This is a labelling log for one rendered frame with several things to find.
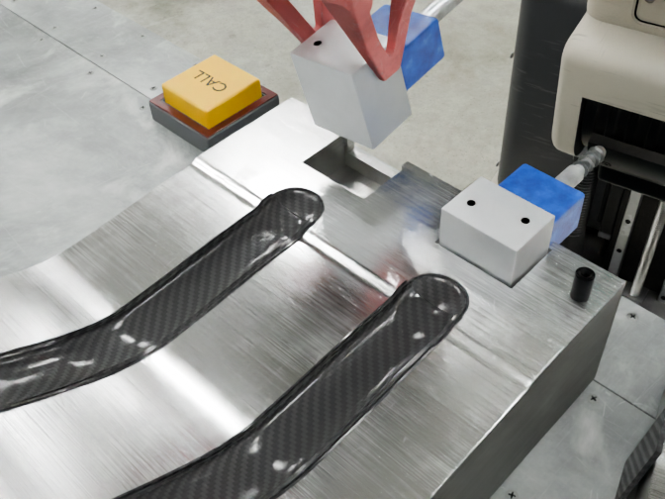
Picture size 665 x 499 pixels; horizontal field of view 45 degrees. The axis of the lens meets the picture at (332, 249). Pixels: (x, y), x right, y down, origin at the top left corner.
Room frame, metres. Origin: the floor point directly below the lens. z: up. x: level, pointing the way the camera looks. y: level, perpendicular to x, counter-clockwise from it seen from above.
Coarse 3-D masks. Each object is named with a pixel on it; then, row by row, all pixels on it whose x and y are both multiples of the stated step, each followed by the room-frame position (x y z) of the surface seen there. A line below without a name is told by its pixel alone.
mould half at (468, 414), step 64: (256, 128) 0.44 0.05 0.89; (320, 128) 0.43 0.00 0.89; (192, 192) 0.38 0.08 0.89; (256, 192) 0.37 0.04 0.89; (320, 192) 0.37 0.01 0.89; (384, 192) 0.37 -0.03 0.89; (448, 192) 0.36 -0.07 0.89; (64, 256) 0.34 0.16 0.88; (128, 256) 0.33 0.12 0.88; (320, 256) 0.32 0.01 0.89; (384, 256) 0.31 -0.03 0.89; (448, 256) 0.31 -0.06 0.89; (576, 256) 0.30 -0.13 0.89; (0, 320) 0.28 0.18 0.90; (64, 320) 0.28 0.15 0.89; (256, 320) 0.28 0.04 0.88; (320, 320) 0.27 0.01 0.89; (512, 320) 0.26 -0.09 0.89; (576, 320) 0.26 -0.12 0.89; (128, 384) 0.24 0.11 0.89; (192, 384) 0.24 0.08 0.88; (256, 384) 0.24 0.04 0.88; (448, 384) 0.23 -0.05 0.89; (512, 384) 0.22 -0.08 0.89; (576, 384) 0.26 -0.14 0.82; (0, 448) 0.19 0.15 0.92; (64, 448) 0.19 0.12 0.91; (128, 448) 0.19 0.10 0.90; (192, 448) 0.20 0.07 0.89; (384, 448) 0.20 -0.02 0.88; (448, 448) 0.19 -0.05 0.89; (512, 448) 0.22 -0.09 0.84
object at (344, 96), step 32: (448, 0) 0.45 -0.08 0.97; (320, 32) 0.41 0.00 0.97; (384, 32) 0.42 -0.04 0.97; (416, 32) 0.41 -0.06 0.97; (320, 64) 0.38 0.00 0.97; (352, 64) 0.37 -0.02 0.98; (416, 64) 0.40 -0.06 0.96; (320, 96) 0.39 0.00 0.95; (352, 96) 0.37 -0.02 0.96; (384, 96) 0.38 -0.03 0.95; (352, 128) 0.37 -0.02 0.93; (384, 128) 0.37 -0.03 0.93
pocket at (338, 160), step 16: (336, 144) 0.42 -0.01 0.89; (352, 144) 0.43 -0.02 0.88; (304, 160) 0.40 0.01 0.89; (320, 160) 0.41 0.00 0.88; (336, 160) 0.42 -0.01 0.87; (352, 160) 0.42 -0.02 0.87; (368, 160) 0.41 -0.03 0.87; (336, 176) 0.41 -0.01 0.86; (352, 176) 0.41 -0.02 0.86; (368, 176) 0.41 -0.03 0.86; (384, 176) 0.40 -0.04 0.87; (352, 192) 0.40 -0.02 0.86; (368, 192) 0.40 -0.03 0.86
